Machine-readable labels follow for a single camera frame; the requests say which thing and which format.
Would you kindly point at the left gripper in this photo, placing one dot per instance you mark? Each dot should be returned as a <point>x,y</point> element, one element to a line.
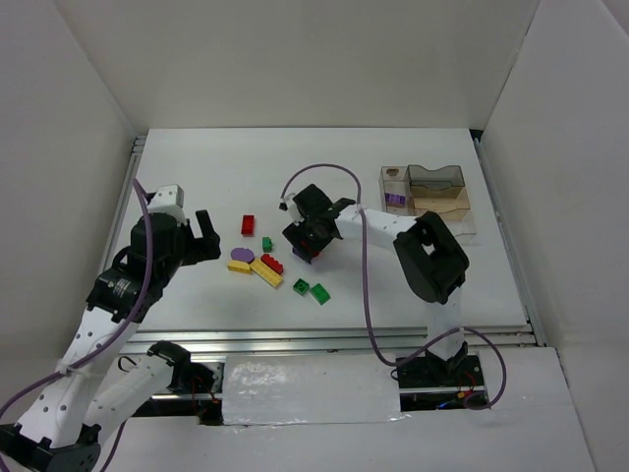
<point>195,241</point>

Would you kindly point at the white tape sheet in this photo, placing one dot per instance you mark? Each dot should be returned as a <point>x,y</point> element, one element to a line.
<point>308,389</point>

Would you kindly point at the yellow curved lego piece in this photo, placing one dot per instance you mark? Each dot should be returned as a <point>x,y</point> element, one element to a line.
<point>239,266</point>

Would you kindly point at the small green lego brick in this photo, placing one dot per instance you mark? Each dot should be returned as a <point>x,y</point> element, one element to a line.
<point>266,244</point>

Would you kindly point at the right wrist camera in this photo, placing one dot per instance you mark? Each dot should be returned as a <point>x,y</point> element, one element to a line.
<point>288,204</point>

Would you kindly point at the purple round lego piece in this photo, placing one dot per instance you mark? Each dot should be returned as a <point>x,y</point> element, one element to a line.
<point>244,255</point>

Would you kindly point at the long yellow lego plate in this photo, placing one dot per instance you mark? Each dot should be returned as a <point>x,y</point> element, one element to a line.
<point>266,273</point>

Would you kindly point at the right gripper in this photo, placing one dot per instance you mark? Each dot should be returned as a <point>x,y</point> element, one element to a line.
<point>305,236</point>

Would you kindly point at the red rectangular lego brick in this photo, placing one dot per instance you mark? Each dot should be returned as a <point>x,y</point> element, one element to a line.
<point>248,225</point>

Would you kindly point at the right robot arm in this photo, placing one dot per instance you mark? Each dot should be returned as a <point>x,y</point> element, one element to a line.
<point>433,262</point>

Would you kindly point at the green square lego brick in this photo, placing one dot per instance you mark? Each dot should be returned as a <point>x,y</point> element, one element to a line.
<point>301,287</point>

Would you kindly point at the red studded lego brick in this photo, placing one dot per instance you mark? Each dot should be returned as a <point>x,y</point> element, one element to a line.
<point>272,263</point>

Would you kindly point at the aluminium rail frame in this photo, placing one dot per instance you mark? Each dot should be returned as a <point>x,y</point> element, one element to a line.
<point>213,311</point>

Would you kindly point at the light green lego brick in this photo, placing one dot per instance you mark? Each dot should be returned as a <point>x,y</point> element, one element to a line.
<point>320,294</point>

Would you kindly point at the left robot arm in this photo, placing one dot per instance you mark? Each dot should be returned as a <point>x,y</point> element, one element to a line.
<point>71,418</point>

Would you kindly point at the clear divided container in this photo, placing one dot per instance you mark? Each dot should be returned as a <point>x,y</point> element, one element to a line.
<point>441,190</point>

